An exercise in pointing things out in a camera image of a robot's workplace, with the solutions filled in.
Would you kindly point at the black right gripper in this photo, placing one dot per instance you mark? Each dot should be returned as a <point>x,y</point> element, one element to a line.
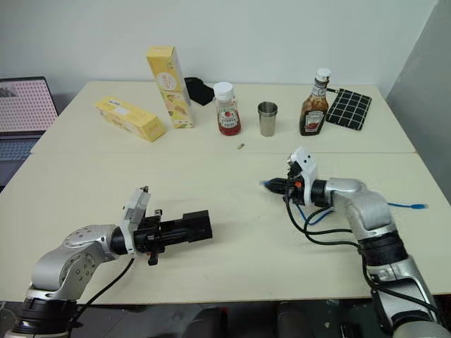
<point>296,192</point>

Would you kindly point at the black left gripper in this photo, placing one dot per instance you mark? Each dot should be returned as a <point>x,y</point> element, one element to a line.
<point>151,236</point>

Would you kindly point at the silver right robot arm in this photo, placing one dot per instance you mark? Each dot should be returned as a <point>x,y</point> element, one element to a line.
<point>370,207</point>

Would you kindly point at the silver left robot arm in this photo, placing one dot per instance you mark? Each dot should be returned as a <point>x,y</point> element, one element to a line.
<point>70,260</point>

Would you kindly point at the long yellow carton box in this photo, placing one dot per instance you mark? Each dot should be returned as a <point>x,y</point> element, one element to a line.
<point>130,118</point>

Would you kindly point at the tall yellow carton box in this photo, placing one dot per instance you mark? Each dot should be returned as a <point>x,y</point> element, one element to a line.
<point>172,84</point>

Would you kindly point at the stainless steel cup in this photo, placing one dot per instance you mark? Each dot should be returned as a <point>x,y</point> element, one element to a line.
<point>267,119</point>

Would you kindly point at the brown Heinz sauce bottle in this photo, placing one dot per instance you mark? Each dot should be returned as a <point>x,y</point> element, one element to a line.
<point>313,112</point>

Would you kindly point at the clear ketchup bottle white cap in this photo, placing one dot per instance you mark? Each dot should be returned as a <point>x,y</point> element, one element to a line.
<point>229,116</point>

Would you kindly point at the black white grid pot holder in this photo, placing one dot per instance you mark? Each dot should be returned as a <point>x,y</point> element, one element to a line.
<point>349,109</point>

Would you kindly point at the black cloth pouch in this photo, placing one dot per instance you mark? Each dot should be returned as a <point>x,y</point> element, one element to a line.
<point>197,89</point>

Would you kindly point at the grey partition panel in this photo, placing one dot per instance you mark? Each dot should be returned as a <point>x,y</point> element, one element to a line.
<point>426,88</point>

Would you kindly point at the open laptop computer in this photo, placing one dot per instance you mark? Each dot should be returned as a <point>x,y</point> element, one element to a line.
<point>21,105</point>

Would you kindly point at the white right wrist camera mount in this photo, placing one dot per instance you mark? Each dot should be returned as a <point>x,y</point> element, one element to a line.
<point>307,169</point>

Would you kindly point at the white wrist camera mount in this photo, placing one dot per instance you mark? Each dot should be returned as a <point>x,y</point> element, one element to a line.
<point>307,169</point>
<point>135,207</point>

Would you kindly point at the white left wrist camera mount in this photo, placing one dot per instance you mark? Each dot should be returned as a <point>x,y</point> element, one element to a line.
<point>135,207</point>

